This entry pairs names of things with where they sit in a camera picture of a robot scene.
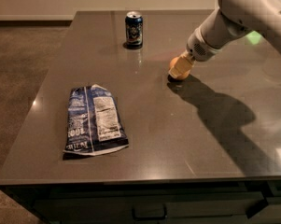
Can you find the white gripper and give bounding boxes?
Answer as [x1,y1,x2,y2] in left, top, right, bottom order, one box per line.
[169,28,220,78]

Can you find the blue chip bag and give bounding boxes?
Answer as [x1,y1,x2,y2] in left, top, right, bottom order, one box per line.
[63,84,129,157]

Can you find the orange fruit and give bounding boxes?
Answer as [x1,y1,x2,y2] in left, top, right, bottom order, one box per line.
[169,56,192,80]

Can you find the blue soda can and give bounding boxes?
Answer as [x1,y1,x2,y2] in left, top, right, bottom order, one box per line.
[125,11,143,49]

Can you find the dark drawer with handle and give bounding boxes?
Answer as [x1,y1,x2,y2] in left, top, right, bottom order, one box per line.
[34,189,281,224]

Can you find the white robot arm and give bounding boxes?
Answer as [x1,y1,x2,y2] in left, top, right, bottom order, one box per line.
[169,0,281,80]

